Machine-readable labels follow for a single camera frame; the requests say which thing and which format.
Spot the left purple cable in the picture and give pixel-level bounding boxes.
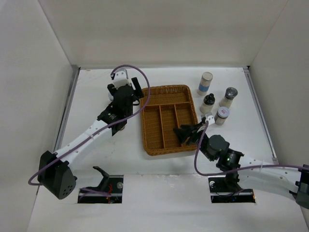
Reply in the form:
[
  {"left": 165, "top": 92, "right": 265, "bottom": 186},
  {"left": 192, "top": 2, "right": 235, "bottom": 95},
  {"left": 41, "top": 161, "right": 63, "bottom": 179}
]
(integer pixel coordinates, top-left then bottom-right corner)
[{"left": 28, "top": 64, "right": 152, "bottom": 203}]

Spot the dark paste jar left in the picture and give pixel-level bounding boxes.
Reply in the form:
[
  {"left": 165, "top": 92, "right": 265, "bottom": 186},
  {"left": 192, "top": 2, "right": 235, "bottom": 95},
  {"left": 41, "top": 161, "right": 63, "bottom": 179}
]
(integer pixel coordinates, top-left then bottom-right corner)
[{"left": 108, "top": 93, "right": 113, "bottom": 101}]

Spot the dark paste jar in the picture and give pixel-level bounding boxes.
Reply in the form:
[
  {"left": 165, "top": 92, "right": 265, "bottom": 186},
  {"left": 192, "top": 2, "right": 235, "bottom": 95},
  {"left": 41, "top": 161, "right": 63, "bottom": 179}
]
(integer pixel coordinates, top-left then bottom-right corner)
[
  {"left": 108, "top": 93, "right": 113, "bottom": 101},
  {"left": 214, "top": 106, "right": 230, "bottom": 125}
]

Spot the brown wicker divided tray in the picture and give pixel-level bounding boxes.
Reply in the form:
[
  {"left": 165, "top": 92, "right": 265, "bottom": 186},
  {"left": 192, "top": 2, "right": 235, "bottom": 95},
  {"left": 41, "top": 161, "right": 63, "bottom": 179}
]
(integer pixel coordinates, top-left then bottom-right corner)
[{"left": 140, "top": 85, "right": 198, "bottom": 156}]

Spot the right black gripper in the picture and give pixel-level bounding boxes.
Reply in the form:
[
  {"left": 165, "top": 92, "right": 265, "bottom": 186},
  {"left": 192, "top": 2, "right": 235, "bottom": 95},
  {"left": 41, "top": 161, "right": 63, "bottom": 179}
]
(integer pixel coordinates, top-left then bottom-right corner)
[{"left": 173, "top": 122, "right": 215, "bottom": 161}]

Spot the black knob white powder bottle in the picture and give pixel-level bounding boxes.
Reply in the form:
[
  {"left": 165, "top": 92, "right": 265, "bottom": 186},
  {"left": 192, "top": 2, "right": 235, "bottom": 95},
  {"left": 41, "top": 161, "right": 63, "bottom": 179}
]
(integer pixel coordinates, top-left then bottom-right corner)
[{"left": 200, "top": 93, "right": 215, "bottom": 115}]

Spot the right aluminium table rail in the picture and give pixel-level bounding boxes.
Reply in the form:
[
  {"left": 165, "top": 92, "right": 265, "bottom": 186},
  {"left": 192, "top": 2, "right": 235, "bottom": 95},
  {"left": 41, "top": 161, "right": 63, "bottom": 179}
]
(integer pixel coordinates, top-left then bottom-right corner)
[{"left": 243, "top": 66, "right": 279, "bottom": 164}]

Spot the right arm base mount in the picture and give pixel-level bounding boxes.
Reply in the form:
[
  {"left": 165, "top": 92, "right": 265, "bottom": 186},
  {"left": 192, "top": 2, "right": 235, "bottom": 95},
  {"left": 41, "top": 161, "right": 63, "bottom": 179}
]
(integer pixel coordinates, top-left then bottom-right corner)
[{"left": 208, "top": 176, "right": 256, "bottom": 203}]

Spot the aluminium table rail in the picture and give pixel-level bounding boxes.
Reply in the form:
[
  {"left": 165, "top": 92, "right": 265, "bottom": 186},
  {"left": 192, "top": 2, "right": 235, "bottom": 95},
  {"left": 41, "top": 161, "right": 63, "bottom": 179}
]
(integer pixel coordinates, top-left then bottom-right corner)
[
  {"left": 51, "top": 65, "right": 81, "bottom": 154},
  {"left": 243, "top": 66, "right": 279, "bottom": 164}
]

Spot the dark paste jar right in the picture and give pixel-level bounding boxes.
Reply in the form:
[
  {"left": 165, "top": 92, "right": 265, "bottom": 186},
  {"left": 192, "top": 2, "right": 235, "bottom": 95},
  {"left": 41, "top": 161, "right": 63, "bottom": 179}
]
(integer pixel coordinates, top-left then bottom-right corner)
[{"left": 214, "top": 106, "right": 230, "bottom": 125}]

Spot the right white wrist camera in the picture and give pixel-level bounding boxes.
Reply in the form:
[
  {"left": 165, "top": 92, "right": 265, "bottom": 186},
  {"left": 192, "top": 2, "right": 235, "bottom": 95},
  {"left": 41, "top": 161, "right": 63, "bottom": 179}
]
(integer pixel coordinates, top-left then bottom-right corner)
[{"left": 201, "top": 113, "right": 215, "bottom": 126}]

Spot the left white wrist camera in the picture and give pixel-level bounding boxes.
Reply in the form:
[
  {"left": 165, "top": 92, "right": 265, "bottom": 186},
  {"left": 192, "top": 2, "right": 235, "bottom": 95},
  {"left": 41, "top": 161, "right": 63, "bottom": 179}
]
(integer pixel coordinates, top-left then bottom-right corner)
[{"left": 112, "top": 68, "right": 130, "bottom": 89}]

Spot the left aluminium table rail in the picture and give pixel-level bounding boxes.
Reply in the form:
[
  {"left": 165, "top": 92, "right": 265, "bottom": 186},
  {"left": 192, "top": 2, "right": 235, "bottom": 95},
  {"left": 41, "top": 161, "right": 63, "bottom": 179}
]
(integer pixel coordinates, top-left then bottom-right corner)
[{"left": 51, "top": 65, "right": 81, "bottom": 154}]

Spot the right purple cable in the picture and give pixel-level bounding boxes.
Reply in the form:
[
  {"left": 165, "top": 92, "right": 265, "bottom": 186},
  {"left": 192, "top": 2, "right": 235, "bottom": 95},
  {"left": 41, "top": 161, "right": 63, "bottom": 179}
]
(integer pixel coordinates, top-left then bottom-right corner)
[{"left": 194, "top": 119, "right": 309, "bottom": 198}]

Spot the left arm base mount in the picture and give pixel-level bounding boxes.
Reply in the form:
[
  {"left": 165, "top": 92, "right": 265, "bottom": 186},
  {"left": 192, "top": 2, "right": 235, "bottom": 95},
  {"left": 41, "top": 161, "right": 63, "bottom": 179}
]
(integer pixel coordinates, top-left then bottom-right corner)
[{"left": 77, "top": 166, "right": 124, "bottom": 204}]

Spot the red sauce bottle yellow cap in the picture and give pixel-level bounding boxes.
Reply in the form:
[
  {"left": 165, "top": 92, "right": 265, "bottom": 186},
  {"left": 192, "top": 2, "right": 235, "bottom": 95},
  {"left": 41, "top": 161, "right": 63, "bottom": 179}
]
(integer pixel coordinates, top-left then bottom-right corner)
[{"left": 119, "top": 124, "right": 125, "bottom": 131}]

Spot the tall blue label jar right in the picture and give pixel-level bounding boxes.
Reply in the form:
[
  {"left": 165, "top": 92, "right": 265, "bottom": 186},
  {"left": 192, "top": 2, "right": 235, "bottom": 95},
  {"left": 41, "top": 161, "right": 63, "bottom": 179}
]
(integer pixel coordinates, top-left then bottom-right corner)
[{"left": 197, "top": 72, "right": 213, "bottom": 96}]

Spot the dark cap salt shaker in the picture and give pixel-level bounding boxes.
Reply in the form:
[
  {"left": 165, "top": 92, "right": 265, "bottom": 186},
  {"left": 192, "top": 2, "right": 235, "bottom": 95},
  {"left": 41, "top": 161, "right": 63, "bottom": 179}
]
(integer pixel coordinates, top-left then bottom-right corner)
[{"left": 219, "top": 87, "right": 238, "bottom": 108}]

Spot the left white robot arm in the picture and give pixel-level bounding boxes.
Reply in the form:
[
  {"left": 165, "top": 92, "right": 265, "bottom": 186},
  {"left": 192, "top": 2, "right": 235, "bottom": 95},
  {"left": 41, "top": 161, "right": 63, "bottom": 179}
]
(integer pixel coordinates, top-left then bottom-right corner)
[{"left": 38, "top": 77, "right": 144, "bottom": 200}]

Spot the purple cable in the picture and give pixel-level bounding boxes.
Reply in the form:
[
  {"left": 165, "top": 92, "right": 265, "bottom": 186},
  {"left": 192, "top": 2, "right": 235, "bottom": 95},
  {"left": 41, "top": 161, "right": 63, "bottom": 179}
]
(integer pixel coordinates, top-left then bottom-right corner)
[
  {"left": 194, "top": 119, "right": 309, "bottom": 198},
  {"left": 28, "top": 64, "right": 152, "bottom": 203}
]

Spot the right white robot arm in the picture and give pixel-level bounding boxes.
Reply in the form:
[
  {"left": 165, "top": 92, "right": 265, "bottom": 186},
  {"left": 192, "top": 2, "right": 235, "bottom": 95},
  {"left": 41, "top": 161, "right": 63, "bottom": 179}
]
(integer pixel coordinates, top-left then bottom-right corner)
[{"left": 173, "top": 121, "right": 309, "bottom": 208}]

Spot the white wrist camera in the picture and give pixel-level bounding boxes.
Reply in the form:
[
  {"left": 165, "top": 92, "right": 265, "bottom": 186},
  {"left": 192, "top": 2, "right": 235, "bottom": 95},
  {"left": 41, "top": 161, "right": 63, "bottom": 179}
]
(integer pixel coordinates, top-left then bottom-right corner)
[
  {"left": 201, "top": 113, "right": 215, "bottom": 126},
  {"left": 112, "top": 68, "right": 130, "bottom": 89}
]

